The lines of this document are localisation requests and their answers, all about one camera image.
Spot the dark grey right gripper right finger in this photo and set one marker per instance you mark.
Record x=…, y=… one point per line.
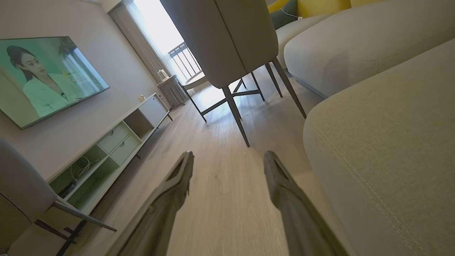
x=295, y=209

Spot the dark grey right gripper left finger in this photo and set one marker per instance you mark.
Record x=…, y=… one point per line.
x=161, y=209

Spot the white low tv cabinet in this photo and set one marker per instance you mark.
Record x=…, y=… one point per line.
x=110, y=149

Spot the small ribbed side table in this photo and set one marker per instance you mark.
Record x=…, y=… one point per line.
x=173, y=91

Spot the grey upholstered dining chair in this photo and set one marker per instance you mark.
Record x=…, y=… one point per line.
x=32, y=209
x=231, y=46

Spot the beige fabric sofa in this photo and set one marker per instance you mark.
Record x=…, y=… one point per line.
x=376, y=106

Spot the white electric kettle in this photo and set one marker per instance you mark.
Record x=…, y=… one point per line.
x=162, y=74

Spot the black balcony railing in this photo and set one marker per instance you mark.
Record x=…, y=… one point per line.
x=185, y=60

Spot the grey pleated curtain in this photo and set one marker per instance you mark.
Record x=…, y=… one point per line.
x=137, y=39

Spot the dark grey cushion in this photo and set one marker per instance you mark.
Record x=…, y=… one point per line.
x=284, y=14

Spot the yellow sofa backrest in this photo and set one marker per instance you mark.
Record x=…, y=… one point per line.
x=316, y=6

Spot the wall-mounted flat television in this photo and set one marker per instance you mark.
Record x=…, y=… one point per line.
x=46, y=80

